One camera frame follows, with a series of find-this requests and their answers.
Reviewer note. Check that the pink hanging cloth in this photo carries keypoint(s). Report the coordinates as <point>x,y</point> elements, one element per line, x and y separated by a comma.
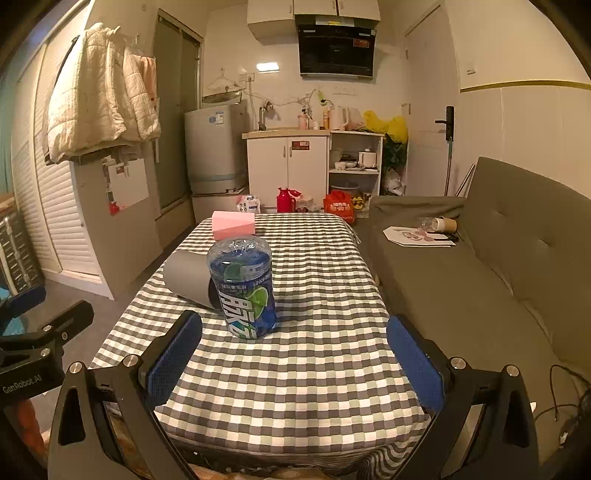
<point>148,76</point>

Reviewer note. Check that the pink box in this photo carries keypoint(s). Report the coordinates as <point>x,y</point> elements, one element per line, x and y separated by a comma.
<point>233,225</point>

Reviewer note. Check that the yellow plastic bag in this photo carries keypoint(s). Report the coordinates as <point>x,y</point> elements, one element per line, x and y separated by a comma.
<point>390,124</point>

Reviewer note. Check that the grey washing machine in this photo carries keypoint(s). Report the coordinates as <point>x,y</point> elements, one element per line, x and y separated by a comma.
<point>214,147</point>

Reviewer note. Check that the white padded jacket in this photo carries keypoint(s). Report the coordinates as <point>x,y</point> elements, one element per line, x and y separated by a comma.
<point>101,92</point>

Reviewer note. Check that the white clothes hanger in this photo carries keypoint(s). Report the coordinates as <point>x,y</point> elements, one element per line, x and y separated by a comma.
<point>224,82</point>

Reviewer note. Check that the red thermos jug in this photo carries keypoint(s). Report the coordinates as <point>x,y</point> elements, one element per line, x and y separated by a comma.
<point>283,201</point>

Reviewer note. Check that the metal faucet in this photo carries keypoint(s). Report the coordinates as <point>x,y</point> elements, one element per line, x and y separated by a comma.
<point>263,117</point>

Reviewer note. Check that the white door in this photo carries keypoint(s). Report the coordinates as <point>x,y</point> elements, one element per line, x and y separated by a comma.
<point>427,92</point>

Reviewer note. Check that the brown paper cup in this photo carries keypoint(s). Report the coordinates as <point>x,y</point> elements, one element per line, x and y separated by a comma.
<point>447,224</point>

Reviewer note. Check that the orange cloth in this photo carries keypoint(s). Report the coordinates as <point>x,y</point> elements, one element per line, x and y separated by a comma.
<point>21,434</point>

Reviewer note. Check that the white rice cooker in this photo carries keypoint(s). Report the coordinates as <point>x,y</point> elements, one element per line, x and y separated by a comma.
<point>367,158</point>

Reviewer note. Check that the grey ribbed suitcase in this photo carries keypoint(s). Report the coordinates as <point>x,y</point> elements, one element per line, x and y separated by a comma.
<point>16,254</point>

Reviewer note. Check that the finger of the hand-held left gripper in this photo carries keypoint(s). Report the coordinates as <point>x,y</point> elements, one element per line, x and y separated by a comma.
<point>55,325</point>
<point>24,296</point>

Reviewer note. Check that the red plastic bag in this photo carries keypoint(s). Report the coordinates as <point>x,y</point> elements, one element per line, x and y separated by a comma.
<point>339,206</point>

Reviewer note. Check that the white printed paper sheet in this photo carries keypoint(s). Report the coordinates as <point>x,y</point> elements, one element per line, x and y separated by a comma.
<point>406,237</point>

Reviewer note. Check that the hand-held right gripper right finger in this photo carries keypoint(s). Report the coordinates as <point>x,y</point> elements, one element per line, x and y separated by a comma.
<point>415,364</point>

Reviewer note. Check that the grey cup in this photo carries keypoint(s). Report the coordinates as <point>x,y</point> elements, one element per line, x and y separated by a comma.
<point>187,277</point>

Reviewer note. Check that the grey sofa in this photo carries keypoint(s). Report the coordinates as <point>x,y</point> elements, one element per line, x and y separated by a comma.
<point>498,277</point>

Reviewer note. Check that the white wall cabinets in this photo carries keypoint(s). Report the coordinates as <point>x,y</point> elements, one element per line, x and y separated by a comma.
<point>272,11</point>

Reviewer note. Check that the small clear plastic bottle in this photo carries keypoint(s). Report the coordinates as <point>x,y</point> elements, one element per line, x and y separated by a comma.
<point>427,224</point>

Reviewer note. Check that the white sink cabinet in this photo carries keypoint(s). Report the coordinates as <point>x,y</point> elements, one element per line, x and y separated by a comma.
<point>286,166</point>

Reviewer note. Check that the blue label plastic bottle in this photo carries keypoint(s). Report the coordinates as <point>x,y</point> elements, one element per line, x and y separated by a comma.
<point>244,295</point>

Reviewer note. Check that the black range hood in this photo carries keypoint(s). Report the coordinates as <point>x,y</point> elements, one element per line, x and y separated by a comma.
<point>336,46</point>

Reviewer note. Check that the white paper poster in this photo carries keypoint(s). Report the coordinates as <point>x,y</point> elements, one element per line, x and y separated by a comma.
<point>127,182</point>

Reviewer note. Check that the grey white checkered tablecloth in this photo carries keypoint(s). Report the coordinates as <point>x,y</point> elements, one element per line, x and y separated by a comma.
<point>304,369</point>

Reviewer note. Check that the white open shelf unit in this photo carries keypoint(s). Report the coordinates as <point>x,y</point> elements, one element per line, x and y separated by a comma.
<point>355,177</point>

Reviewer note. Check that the white electric kettle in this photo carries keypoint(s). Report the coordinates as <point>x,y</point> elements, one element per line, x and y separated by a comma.
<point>338,118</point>

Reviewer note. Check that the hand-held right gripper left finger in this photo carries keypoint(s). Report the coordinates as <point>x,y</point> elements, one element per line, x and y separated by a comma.
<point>170,362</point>

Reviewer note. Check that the white louvered wardrobe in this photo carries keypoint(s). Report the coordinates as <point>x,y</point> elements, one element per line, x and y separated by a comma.
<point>60,217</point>

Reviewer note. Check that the white printed packet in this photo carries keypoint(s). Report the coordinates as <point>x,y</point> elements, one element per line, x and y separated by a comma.
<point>248,204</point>

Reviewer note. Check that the glass sliding door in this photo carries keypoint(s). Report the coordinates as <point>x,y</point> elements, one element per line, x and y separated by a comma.
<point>173,115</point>

